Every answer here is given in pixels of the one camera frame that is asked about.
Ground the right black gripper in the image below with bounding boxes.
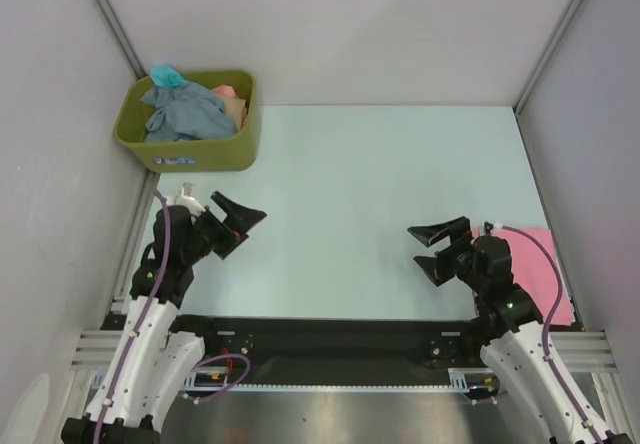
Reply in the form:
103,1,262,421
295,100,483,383
407,216,485,293

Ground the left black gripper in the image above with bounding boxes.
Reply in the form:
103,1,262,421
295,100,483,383
181,191,265,263

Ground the grey blue t shirt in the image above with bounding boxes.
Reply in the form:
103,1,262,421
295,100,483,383
140,82,236,142

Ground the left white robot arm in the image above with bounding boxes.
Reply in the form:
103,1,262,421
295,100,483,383
61,185,267,443

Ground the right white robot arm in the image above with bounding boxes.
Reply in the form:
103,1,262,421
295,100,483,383
408,216,631,443

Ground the olive green plastic bin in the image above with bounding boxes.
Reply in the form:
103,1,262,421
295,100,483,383
113,69,261,173

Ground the beige t shirt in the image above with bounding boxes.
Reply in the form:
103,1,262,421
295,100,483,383
220,96,247,131

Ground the folded pink t shirt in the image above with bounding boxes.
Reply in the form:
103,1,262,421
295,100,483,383
491,228,575,326

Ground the salmon pink t shirt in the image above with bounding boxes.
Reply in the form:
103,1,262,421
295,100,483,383
212,85,237,98

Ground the turquoise t shirt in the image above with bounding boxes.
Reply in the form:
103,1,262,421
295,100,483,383
149,65,187,89

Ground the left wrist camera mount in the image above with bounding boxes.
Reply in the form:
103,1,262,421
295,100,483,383
165,182,206,217

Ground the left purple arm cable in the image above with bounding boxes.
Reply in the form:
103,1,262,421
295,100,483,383
88,189,251,444

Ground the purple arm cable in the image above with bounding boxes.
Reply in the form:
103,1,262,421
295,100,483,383
482,221,609,444
88,189,251,444

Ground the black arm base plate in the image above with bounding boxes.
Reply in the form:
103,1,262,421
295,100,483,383
169,314,484,387

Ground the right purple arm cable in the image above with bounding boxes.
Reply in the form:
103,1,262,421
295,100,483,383
482,221,609,444

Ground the aluminium front rail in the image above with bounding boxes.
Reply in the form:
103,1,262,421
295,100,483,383
72,330,618,373

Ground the blue slotted cable duct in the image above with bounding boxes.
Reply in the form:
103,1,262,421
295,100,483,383
91,372,502,397

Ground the left aluminium corner post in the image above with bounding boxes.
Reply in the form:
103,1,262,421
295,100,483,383
92,0,147,79

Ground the aluminium corner post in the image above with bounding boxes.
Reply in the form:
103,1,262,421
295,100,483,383
92,0,147,79
512,0,586,118

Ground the right aluminium corner post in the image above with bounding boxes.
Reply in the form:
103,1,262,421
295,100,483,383
512,0,586,118

